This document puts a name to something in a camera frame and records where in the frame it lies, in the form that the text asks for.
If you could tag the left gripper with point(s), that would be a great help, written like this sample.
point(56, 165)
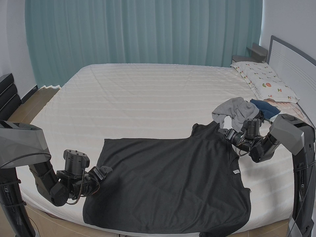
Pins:
point(95, 179)

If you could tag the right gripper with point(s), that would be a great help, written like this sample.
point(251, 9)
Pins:
point(234, 138)

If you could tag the black T-shirt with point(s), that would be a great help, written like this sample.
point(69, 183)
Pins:
point(167, 176)

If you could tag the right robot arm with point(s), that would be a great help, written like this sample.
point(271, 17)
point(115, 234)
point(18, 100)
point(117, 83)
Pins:
point(288, 132)

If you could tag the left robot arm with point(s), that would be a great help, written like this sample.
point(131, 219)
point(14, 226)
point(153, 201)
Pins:
point(22, 144)

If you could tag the pile of clothes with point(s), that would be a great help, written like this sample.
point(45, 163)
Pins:
point(234, 107)

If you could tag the bed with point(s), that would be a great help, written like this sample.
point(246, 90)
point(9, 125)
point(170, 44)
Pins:
point(160, 95)

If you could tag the white printed pillow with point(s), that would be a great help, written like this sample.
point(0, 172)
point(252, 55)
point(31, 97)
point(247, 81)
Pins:
point(264, 79)

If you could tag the grey bedside table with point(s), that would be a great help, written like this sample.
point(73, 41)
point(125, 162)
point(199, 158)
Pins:
point(256, 50)

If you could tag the black chest of drawers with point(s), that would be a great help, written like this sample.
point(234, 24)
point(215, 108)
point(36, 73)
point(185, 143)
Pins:
point(7, 95)

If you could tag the blue-green curtain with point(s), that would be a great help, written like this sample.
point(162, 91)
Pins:
point(123, 21)

